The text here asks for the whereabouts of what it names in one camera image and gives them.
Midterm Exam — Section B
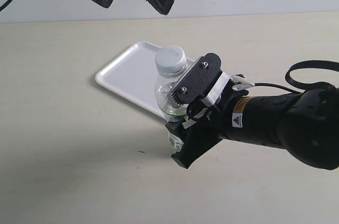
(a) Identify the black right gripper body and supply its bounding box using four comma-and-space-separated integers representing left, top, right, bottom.
171, 74, 249, 169

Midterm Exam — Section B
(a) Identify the clear plastic drink bottle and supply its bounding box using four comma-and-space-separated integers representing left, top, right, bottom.
154, 67, 195, 153

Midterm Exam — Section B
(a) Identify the white bottle cap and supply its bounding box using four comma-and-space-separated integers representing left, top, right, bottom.
155, 46, 187, 74

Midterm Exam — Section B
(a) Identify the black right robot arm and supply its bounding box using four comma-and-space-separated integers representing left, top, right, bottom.
166, 74, 338, 170

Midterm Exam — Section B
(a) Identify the white plastic tray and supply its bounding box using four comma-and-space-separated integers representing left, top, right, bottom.
95, 42, 181, 122

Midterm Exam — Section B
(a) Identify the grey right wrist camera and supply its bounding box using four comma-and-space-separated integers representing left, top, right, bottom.
171, 53, 230, 107

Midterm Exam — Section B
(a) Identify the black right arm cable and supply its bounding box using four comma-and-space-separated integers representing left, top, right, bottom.
251, 60, 339, 94

